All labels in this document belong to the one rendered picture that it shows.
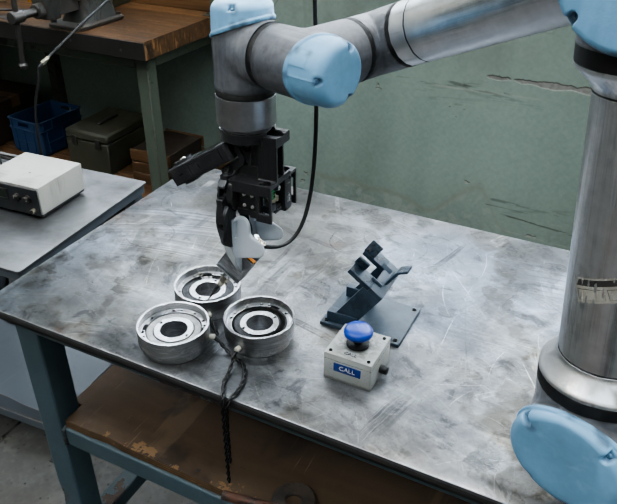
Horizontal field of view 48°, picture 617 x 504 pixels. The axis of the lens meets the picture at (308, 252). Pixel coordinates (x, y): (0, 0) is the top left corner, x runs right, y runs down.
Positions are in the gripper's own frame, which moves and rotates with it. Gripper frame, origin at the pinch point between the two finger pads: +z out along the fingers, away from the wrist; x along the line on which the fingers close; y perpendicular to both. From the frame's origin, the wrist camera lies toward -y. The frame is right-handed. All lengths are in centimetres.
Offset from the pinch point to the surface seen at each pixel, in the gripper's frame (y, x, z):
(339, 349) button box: 16.9, -3.0, 8.7
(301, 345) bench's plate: 9.3, 0.3, 13.2
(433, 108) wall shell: -20, 160, 34
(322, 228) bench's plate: -2.8, 33.0, 13.1
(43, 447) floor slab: -79, 16, 93
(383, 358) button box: 22.2, 0.2, 10.7
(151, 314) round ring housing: -12.2, -6.7, 9.9
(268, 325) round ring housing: 3.4, 1.1, 12.1
